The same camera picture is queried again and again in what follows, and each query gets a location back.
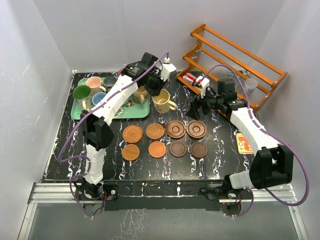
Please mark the orange patterned card box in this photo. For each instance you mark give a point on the orange patterned card box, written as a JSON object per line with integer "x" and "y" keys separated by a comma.
{"x": 243, "y": 145}

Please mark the cream yellow mug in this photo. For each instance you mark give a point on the cream yellow mug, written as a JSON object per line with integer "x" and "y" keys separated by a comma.
{"x": 163, "y": 103}

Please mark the green inside mug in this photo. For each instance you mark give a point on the green inside mug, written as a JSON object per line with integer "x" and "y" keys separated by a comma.
{"x": 82, "y": 94}

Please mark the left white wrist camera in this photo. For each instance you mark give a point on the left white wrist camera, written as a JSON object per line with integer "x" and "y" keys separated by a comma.
{"x": 167, "y": 69}

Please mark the ringed wooden coaster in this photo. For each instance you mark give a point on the ringed wooden coaster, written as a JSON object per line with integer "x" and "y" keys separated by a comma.
{"x": 196, "y": 129}
{"x": 175, "y": 129}

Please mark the orange wooden shelf rack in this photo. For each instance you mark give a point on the orange wooden shelf rack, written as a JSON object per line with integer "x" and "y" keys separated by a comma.
{"x": 221, "y": 58}

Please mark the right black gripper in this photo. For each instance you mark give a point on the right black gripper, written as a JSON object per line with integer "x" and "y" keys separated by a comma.
{"x": 193, "y": 111}

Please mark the maroon tall mug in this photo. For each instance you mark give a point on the maroon tall mug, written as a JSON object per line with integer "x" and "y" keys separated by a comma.
{"x": 120, "y": 72}

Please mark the gold brown mug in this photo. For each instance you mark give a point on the gold brown mug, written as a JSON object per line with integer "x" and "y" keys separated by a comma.
{"x": 141, "y": 95}

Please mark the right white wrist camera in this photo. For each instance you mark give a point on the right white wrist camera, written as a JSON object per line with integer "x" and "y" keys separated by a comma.
{"x": 202, "y": 83}

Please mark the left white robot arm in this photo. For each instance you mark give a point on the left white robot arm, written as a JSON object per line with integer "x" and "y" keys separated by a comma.
{"x": 96, "y": 126}

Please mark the aluminium frame rail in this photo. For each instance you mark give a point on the aluminium frame rail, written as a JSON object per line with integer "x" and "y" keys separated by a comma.
{"x": 155, "y": 195}

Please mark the woven rattan coaster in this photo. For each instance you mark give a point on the woven rattan coaster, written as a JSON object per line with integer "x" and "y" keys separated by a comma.
{"x": 132, "y": 134}
{"x": 155, "y": 131}

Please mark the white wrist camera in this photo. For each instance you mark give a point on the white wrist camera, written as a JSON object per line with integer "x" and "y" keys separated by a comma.
{"x": 167, "y": 69}
{"x": 202, "y": 83}

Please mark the clear plastic cup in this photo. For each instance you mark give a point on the clear plastic cup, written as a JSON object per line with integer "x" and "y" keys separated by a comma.
{"x": 250, "y": 85}

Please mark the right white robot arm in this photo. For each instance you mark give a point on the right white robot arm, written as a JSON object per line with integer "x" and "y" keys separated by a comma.
{"x": 273, "y": 162}

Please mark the dark grey mug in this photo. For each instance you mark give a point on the dark grey mug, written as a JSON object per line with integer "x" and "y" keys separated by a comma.
{"x": 109, "y": 82}

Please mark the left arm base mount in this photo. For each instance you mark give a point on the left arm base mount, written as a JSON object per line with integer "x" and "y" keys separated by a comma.
{"x": 106, "y": 194}

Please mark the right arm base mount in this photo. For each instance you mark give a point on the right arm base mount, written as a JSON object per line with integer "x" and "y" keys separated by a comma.
{"x": 224, "y": 190}

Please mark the light orange wooden coaster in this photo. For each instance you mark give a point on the light orange wooden coaster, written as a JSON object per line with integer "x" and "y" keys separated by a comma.
{"x": 157, "y": 149}

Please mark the red white small box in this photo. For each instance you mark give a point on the red white small box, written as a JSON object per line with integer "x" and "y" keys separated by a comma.
{"x": 190, "y": 78}

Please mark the dark walnut coaster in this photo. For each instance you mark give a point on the dark walnut coaster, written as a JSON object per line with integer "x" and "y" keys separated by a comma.
{"x": 198, "y": 149}
{"x": 178, "y": 149}

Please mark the light blue mug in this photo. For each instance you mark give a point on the light blue mug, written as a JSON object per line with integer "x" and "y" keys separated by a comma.
{"x": 98, "y": 97}

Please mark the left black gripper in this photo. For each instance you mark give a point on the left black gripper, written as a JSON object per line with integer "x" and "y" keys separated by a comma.
{"x": 155, "y": 92}

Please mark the pink mug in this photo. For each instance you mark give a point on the pink mug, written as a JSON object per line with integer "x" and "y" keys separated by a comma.
{"x": 96, "y": 85}

